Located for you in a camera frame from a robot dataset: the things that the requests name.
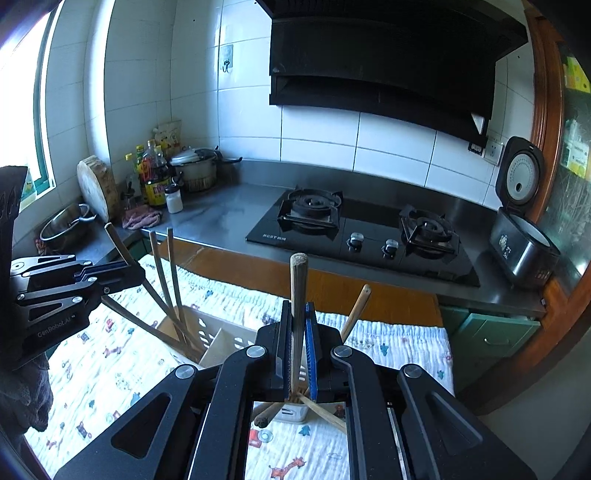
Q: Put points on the black wall switch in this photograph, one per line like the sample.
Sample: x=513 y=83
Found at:
x=476 y=147

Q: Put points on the round wooden cutting board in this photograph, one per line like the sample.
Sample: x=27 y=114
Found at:
x=94 y=184

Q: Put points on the white wall socket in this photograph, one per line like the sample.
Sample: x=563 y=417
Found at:
x=494 y=150

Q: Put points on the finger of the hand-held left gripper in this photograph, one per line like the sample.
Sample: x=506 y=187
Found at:
x=120 y=282
x=106 y=267

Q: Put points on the window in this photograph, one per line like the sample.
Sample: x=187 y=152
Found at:
x=23 y=115

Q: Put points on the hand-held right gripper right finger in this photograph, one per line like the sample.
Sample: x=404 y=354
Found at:
x=310 y=350

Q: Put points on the green cabinet door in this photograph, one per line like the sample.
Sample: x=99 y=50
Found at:
x=489 y=332

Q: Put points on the detergent jug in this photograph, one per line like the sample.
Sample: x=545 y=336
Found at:
x=29 y=188

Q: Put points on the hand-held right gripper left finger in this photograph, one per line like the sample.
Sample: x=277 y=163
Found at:
x=281 y=350

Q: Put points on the yellow box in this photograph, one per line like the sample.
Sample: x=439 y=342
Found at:
x=577 y=74

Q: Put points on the black gas stove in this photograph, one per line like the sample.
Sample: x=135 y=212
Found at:
x=369 y=221

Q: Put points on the pink rag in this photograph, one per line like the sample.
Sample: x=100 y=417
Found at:
x=141 y=218

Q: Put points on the person's left forearm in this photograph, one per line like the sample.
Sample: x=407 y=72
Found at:
x=27 y=392

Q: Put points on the white printed cloth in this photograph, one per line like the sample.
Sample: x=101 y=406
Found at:
x=397 y=350

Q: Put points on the white plastic utensil holder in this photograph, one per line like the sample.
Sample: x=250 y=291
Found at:
x=226 y=341

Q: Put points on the yellow-capped bottle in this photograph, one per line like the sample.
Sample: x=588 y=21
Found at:
x=130 y=168
x=139 y=159

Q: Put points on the white jar with black lid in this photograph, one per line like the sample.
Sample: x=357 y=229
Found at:
x=174 y=201

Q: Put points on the metal pan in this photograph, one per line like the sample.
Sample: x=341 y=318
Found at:
x=62 y=228

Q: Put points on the wall hook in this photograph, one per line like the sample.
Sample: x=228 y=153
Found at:
x=226 y=57

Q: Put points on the wooden glass cabinet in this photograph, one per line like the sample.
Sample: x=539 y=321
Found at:
x=549 y=92

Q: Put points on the metal pot with lid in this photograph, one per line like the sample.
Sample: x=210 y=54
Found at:
x=196 y=173

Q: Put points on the black rice cooker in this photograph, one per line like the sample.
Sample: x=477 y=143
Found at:
x=521 y=249

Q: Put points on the printed food bag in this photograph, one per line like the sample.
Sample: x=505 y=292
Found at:
x=168 y=136

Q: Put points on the black range hood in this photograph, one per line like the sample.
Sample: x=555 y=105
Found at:
x=392 y=69

